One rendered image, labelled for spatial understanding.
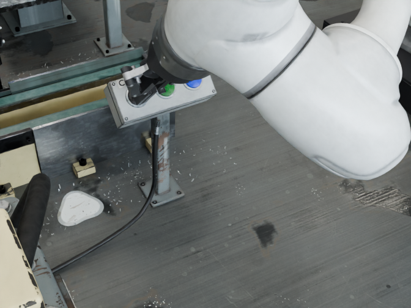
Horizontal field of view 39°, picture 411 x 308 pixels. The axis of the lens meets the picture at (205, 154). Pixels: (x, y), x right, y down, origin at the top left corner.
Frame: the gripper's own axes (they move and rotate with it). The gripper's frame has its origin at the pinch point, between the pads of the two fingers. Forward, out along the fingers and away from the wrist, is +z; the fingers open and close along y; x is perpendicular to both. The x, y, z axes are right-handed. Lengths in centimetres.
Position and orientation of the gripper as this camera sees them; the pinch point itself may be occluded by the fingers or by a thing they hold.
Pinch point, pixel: (143, 90)
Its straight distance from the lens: 89.2
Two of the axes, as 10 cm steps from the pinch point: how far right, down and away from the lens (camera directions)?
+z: -3.5, 1.6, 9.2
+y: -8.7, 3.1, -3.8
